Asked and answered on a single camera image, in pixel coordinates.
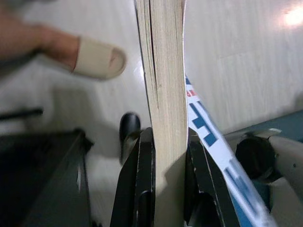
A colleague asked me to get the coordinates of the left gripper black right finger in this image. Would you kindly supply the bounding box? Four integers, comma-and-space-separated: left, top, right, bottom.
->
183, 129, 234, 227

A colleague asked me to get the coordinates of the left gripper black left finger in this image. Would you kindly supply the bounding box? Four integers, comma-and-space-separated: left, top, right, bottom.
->
110, 127, 156, 227

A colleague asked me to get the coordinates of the white book with blue letters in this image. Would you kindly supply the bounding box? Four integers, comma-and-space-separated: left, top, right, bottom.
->
133, 0, 279, 227

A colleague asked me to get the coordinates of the black robot foot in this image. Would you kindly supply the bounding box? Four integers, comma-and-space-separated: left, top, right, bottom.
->
119, 113, 142, 164

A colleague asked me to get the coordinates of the brown cardboard box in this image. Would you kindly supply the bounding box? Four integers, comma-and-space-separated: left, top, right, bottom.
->
0, 129, 94, 227

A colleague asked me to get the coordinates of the dark blue bed base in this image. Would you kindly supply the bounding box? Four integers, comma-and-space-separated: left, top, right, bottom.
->
222, 111, 303, 145

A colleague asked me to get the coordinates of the grey rubber slipper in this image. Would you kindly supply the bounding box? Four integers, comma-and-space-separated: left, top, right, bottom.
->
72, 35, 127, 81

